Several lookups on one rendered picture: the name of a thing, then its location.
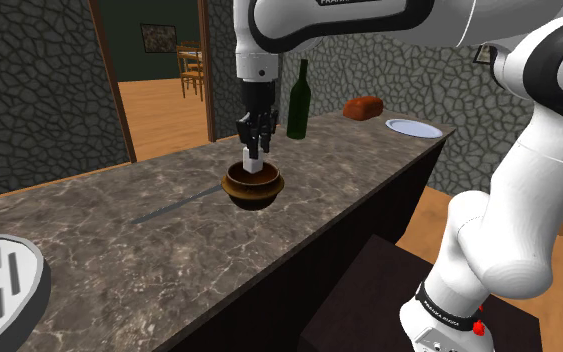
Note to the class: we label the white cube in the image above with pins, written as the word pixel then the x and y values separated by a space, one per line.
pixel 253 166

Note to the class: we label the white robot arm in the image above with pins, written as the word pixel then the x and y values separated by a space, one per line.
pixel 515 214

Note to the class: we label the green glass bottle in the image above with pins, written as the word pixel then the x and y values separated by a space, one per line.
pixel 299 107

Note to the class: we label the dark framed wall picture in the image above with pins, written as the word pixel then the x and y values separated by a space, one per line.
pixel 158 38

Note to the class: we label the brown bread loaf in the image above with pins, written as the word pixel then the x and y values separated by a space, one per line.
pixel 363 108

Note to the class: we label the wooden chair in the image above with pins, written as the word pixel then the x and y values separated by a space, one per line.
pixel 191 68

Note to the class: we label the brown wooden bowl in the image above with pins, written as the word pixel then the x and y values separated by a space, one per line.
pixel 254 194

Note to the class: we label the dark robot stand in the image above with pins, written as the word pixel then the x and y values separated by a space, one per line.
pixel 364 297

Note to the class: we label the brown wooden door frame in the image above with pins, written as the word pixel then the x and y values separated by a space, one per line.
pixel 115 97

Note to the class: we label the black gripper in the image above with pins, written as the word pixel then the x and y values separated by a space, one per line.
pixel 258 97

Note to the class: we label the white plate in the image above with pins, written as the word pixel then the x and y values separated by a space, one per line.
pixel 413 128

